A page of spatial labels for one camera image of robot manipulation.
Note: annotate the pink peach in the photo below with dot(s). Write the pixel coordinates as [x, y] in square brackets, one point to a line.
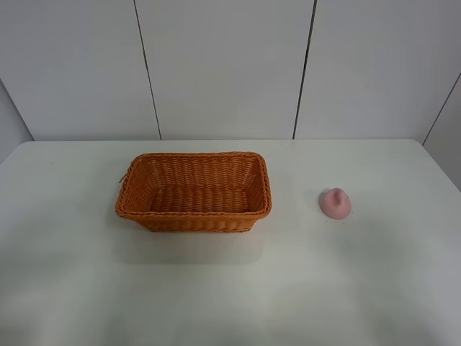
[335, 204]

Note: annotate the orange woven rectangular basket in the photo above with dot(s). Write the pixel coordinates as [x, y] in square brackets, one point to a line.
[196, 192]

